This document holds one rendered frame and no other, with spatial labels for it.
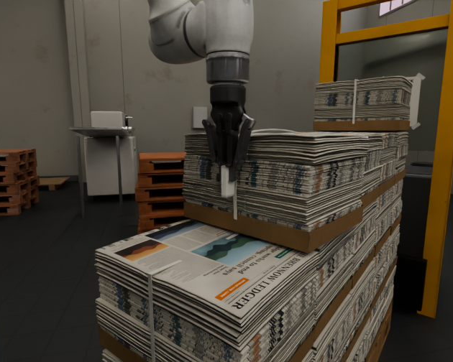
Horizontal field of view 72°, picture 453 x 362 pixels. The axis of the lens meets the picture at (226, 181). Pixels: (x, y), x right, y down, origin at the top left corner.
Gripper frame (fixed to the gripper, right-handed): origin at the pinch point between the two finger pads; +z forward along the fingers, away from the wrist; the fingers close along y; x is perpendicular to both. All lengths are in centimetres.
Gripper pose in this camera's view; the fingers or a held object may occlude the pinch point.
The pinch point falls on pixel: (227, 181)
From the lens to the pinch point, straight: 68.3
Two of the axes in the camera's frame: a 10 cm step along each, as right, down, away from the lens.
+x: -6.0, 1.3, -7.9
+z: 0.0, 9.9, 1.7
